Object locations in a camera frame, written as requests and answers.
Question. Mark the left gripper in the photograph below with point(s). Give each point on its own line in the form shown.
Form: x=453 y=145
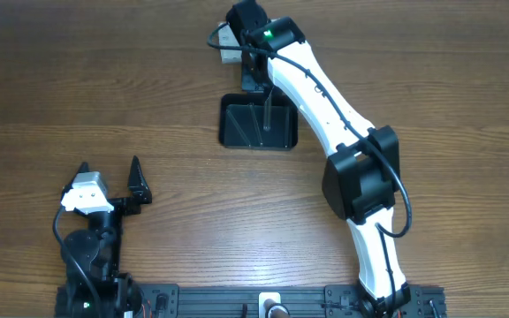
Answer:
x=126 y=206

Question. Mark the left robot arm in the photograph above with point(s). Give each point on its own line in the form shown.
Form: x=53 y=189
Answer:
x=84 y=252

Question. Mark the black tray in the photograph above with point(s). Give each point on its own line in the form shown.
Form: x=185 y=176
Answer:
x=276 y=141

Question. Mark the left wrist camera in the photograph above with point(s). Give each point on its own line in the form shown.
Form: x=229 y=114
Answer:
x=86 y=194

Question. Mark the mounting rail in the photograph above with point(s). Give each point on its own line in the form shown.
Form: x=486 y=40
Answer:
x=219 y=301

